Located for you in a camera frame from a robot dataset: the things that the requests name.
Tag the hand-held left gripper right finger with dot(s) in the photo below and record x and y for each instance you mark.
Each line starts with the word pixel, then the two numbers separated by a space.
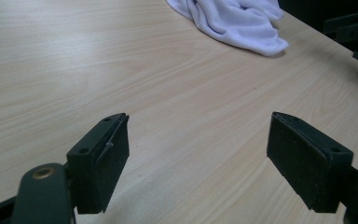
pixel 304 161

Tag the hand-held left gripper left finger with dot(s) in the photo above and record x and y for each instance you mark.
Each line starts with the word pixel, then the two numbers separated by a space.
pixel 93 168

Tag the white towel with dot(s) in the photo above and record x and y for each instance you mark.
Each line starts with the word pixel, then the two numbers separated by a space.
pixel 236 25

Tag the grey tape piece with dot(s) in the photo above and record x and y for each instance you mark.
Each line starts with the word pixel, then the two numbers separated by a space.
pixel 357 56

